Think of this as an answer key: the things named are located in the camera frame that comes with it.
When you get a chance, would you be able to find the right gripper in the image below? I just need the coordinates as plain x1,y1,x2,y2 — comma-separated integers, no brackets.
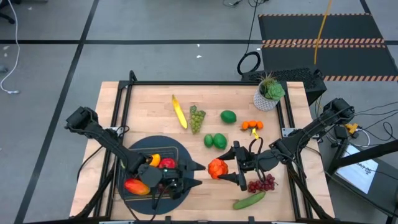
217,140,261,192

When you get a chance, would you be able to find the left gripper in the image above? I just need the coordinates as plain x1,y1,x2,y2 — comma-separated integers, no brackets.
161,157,207,200

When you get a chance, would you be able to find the crinkled orange bell pepper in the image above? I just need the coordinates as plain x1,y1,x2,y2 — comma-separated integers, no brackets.
207,158,229,180

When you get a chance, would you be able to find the bright red apple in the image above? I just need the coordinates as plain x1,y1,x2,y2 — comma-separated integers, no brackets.
159,157,177,170

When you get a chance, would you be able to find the large dark green lime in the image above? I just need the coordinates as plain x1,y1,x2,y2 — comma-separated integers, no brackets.
213,133,228,151

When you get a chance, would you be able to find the small green lime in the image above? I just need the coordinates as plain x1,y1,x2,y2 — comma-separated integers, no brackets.
203,134,215,149

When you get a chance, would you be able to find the yellow mango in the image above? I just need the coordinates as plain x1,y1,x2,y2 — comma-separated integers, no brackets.
149,153,162,168

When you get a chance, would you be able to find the round green lime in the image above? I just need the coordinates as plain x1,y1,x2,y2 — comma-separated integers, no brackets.
220,110,238,124

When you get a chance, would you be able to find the red orange mango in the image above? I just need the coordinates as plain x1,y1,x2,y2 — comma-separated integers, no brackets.
124,178,151,197

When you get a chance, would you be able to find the yellow banana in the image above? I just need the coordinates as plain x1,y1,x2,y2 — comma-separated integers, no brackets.
171,94,188,130

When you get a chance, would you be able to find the round dark blue mat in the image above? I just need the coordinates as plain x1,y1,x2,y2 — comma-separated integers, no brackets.
116,135,195,216

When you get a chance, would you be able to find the red grape bunch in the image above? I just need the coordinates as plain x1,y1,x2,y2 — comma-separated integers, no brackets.
247,173,277,194

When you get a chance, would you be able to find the green cucumber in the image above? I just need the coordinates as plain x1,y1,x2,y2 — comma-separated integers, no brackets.
233,190,267,210

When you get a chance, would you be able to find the orange kumquat sprig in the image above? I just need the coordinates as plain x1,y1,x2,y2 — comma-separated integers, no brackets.
241,119,264,136

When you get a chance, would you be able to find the green grape bunch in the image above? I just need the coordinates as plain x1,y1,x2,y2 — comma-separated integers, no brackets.
188,104,206,135

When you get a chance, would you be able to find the succulent in white pot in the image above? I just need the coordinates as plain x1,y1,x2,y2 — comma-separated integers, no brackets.
252,71,286,112

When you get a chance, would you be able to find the black perforated computer case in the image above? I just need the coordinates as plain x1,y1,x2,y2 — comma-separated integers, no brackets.
241,67,328,106

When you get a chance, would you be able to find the black power adapter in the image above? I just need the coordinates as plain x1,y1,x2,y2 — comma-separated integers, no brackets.
334,124,349,140

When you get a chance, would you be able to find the yellow plug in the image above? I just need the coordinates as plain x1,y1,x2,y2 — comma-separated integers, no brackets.
345,123,361,135

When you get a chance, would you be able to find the black equipment stand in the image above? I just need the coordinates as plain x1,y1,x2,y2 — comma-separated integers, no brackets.
323,136,398,218

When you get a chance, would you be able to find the black striped floor ramp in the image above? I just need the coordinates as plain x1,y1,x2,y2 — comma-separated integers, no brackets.
257,12,398,82

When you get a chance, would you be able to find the black chair base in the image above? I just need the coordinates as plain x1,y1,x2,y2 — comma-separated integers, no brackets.
0,0,16,25

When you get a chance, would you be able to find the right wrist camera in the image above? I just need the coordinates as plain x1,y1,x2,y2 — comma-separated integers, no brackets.
242,152,258,171

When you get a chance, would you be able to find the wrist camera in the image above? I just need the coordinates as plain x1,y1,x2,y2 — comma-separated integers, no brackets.
163,169,181,187
242,152,258,171

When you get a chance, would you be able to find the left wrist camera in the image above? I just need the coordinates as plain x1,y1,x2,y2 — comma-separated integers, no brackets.
163,169,181,187

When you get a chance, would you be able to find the black metal table frame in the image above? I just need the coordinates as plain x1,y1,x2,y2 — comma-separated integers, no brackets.
73,70,336,224

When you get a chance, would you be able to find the coiled black cable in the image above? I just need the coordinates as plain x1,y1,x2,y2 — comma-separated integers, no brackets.
236,0,262,75

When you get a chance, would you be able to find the yellow cable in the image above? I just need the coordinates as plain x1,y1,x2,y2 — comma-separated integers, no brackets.
313,0,351,128

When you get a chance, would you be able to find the white floor cable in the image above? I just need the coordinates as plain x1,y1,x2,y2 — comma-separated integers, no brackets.
0,0,20,95

